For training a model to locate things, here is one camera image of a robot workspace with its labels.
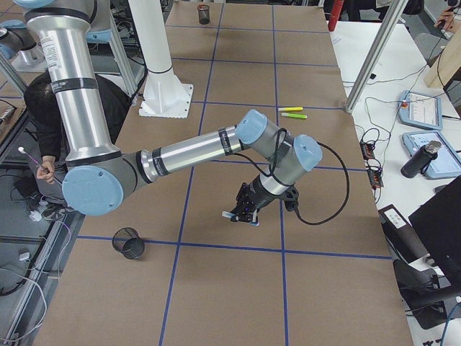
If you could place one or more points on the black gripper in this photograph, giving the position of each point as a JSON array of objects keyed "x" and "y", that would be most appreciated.
[{"x": 258, "y": 199}]

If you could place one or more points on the blue highlighter pen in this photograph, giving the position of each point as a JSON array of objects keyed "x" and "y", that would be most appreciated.
[{"x": 249, "y": 218}]

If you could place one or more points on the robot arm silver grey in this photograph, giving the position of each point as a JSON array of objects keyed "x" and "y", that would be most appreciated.
[{"x": 100, "y": 176}]

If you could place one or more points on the green highlighter pen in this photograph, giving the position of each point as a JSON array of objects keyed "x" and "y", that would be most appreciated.
[{"x": 294, "y": 115}]

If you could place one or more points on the yellow highlighter pen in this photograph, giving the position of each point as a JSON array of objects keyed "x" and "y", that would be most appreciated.
[{"x": 290, "y": 109}]

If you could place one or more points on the black mesh cup near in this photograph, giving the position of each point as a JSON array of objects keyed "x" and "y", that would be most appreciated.
[{"x": 128, "y": 242}]

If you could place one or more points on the black mesh cup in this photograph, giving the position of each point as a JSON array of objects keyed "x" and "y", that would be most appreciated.
[
  {"x": 203, "y": 11},
  {"x": 128, "y": 242}
]

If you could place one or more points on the small orange black adapter box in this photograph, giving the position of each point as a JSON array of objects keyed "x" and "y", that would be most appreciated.
[{"x": 367, "y": 150}]

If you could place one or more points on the black power brick labelled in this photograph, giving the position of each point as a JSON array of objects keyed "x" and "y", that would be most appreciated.
[{"x": 401, "y": 234}]

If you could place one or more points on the dark water bottle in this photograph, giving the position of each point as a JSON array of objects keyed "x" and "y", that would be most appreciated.
[{"x": 421, "y": 160}]

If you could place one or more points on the black laptop monitor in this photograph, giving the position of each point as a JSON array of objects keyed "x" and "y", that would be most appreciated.
[{"x": 437, "y": 224}]

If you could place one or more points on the blue teach pendant near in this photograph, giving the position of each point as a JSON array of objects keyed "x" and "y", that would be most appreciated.
[{"x": 446, "y": 165}]

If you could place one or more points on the blue teach pendant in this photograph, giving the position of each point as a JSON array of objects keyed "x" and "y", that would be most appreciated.
[
  {"x": 446, "y": 165},
  {"x": 420, "y": 110}
]

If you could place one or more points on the blue teach pendant far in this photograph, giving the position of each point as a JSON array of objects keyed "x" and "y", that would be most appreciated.
[{"x": 420, "y": 110}]

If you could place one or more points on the person in black jacket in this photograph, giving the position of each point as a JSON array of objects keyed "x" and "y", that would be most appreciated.
[{"x": 52, "y": 147}]

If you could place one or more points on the black mesh cup far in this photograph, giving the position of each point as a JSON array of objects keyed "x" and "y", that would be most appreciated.
[{"x": 203, "y": 11}]

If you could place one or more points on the red fire extinguisher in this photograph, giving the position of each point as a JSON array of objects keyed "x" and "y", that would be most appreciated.
[{"x": 335, "y": 14}]

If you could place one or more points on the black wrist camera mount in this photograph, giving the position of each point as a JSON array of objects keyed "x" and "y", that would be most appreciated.
[{"x": 290, "y": 198}]

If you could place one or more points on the white pedestal column base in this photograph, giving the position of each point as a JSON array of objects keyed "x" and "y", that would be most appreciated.
[{"x": 163, "y": 95}]

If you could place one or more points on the aluminium frame post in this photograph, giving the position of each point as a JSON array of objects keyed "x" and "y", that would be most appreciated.
[{"x": 377, "y": 47}]

